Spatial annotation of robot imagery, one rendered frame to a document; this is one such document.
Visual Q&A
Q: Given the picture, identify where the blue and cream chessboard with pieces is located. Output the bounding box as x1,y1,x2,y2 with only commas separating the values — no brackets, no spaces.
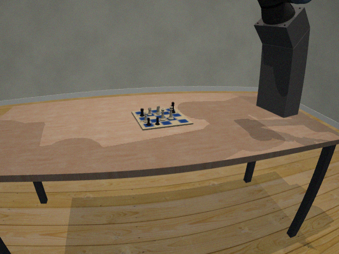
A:
132,107,193,130

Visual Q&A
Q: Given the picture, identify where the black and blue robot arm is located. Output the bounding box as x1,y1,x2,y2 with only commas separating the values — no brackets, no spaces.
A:
258,0,311,25

